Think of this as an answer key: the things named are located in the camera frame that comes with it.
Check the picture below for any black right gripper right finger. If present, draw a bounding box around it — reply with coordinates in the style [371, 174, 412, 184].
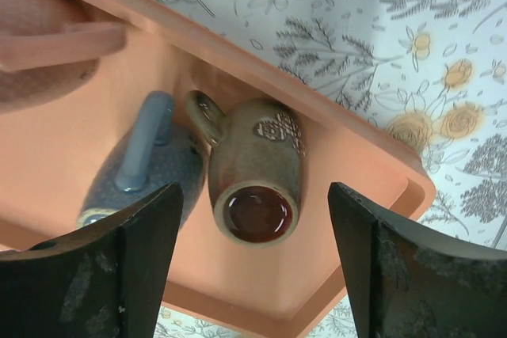
[328, 183, 506, 337]

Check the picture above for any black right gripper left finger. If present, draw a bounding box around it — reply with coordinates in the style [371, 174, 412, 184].
[1, 183, 184, 337]

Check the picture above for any grey-blue square mug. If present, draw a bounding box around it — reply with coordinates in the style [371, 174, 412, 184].
[76, 90, 208, 228]

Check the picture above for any brown striped mug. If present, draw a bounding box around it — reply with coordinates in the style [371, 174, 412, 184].
[185, 90, 306, 247]

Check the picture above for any salmon textured mug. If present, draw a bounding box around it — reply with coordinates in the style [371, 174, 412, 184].
[1, 0, 127, 113]

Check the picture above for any salmon pink tray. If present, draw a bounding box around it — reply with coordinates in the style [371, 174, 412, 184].
[1, 0, 436, 337]

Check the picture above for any floral table mat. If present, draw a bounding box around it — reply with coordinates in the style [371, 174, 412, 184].
[74, 0, 507, 338]

